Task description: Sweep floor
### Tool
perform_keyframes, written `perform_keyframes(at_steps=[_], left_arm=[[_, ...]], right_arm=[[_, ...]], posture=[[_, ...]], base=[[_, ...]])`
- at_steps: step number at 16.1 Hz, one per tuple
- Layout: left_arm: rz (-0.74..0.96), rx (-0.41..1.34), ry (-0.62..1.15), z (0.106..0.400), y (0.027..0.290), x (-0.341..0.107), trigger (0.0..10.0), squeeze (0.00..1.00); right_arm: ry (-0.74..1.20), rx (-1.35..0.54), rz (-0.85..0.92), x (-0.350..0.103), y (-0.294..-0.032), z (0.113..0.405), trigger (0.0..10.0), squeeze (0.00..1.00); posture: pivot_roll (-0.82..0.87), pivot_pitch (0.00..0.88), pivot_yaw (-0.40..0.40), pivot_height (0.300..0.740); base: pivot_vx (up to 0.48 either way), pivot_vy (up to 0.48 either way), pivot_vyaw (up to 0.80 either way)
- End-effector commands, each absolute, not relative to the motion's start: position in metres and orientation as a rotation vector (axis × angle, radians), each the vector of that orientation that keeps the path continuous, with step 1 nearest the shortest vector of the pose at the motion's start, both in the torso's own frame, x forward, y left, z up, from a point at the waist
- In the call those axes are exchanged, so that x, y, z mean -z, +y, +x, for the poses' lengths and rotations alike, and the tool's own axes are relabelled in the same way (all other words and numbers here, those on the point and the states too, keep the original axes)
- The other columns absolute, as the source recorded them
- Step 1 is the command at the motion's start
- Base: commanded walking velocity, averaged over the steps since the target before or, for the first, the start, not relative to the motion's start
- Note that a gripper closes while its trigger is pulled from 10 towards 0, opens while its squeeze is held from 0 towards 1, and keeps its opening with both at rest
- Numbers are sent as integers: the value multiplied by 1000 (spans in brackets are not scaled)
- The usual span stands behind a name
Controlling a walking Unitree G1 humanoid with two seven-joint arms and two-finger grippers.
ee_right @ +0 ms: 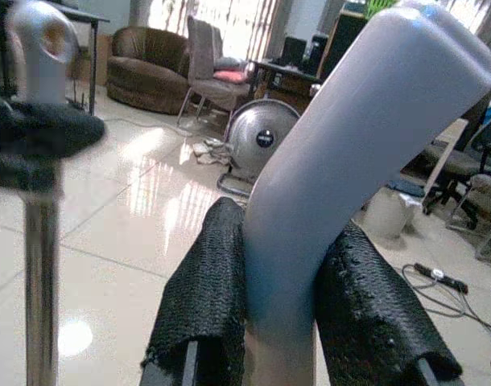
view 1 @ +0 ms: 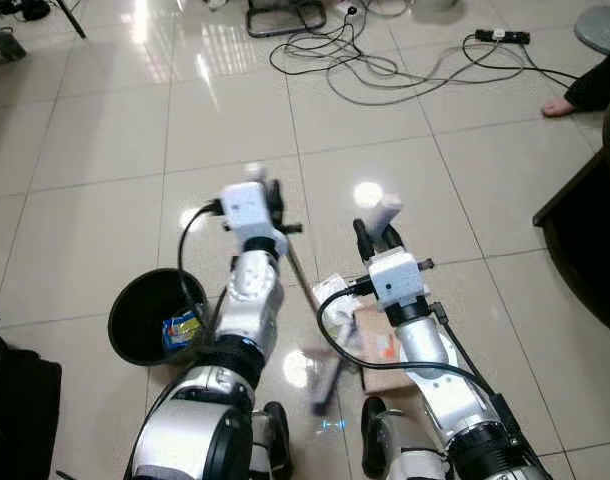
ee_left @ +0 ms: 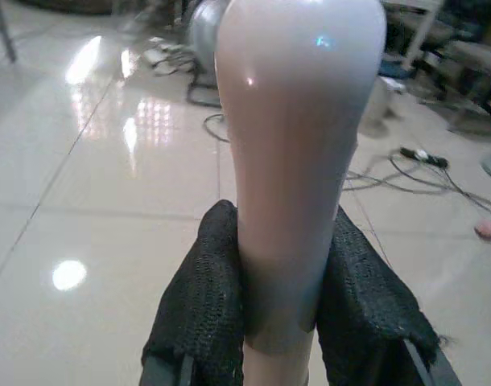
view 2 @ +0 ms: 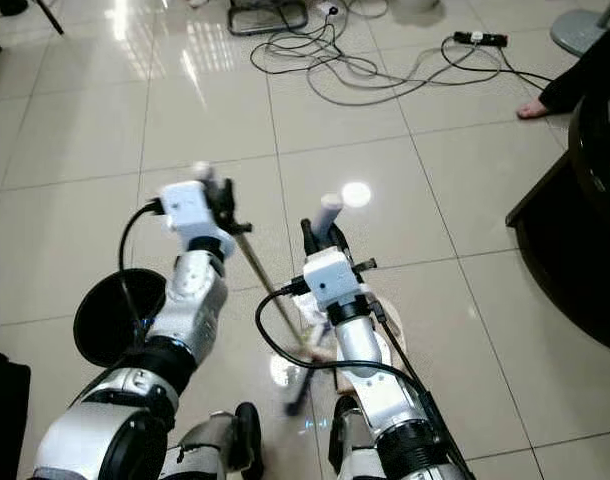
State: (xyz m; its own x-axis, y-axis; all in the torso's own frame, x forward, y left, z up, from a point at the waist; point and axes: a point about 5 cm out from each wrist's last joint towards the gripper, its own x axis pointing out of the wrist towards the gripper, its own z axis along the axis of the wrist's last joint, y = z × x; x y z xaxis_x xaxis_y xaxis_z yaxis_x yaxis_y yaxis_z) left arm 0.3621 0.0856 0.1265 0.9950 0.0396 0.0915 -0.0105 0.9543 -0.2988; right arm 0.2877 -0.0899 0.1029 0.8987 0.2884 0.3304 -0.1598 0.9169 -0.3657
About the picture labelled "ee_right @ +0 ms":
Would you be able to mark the black office chair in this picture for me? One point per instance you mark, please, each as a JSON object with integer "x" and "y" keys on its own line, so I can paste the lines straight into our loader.
{"x": 463, "y": 169}

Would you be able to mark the black power strip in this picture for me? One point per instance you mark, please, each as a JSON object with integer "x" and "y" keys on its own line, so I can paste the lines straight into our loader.
{"x": 440, "y": 276}

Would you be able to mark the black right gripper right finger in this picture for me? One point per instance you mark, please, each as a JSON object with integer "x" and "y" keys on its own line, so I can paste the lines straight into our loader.
{"x": 374, "y": 313}

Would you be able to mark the dark blue cloth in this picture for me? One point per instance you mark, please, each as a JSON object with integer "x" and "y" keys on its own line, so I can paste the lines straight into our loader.
{"x": 406, "y": 188}

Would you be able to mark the metal frame chair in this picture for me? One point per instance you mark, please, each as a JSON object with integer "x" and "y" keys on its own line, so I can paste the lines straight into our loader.
{"x": 487, "y": 201}

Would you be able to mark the metal broom pole white grip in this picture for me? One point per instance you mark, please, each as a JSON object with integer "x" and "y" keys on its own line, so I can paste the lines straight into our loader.
{"x": 40, "y": 281}

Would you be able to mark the grey dining chair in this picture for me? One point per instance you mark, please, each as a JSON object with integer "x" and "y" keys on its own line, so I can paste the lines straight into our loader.
{"x": 207, "y": 80}

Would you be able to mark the brown round armchair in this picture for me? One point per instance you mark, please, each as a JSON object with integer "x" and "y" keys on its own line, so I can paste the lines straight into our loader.
{"x": 149, "y": 68}

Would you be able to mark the crumpled cloth rag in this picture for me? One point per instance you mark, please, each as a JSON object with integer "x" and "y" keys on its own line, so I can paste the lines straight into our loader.
{"x": 209, "y": 150}

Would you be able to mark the black speaker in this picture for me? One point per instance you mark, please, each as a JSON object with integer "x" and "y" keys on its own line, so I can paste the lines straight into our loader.
{"x": 293, "y": 50}
{"x": 318, "y": 48}

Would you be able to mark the dark tall cabinet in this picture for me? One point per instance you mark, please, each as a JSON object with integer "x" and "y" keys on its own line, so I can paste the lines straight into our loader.
{"x": 344, "y": 40}

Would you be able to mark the cardboard box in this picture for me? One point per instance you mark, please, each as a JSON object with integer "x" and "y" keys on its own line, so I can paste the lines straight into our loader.
{"x": 102, "y": 60}

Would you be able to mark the white plastic bucket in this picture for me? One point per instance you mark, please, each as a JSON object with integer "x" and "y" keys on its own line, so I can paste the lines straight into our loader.
{"x": 388, "y": 215}

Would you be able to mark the dark wooden desk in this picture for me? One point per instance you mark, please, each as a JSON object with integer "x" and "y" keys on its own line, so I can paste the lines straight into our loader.
{"x": 285, "y": 82}

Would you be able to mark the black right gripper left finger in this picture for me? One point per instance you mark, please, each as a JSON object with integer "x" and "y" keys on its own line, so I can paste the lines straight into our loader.
{"x": 201, "y": 293}

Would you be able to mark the silver round floor fan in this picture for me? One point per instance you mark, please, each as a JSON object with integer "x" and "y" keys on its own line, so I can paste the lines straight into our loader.
{"x": 261, "y": 136}

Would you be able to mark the pink cushion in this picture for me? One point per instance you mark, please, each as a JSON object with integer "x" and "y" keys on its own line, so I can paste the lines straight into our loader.
{"x": 229, "y": 76}

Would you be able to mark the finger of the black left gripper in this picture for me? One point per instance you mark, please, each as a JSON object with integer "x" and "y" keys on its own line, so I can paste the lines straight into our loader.
{"x": 60, "y": 128}
{"x": 24, "y": 173}

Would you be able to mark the black metal table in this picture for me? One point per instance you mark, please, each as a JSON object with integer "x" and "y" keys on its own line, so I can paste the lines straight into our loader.
{"x": 93, "y": 60}

